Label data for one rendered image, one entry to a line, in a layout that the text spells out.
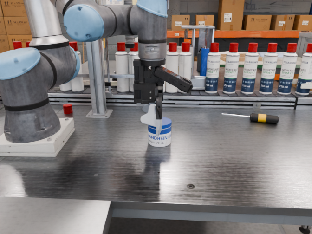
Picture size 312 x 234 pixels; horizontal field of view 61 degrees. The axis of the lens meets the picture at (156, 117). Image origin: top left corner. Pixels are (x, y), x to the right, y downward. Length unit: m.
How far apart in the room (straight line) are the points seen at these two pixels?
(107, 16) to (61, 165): 0.39
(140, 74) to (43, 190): 0.37
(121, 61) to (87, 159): 0.49
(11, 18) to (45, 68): 3.78
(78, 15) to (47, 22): 0.27
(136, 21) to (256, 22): 4.43
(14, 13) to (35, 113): 3.82
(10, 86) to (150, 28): 0.38
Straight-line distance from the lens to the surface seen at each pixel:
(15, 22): 4.55
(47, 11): 0.86
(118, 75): 1.10
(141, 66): 0.71
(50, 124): 0.80
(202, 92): 1.14
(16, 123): 0.79
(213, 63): 1.09
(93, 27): 0.59
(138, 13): 0.70
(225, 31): 4.80
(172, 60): 1.08
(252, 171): 0.71
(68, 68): 0.87
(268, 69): 1.15
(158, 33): 0.69
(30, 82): 0.76
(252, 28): 5.04
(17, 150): 0.81
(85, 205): 0.58
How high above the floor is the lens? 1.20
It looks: 22 degrees down
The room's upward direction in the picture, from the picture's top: straight up
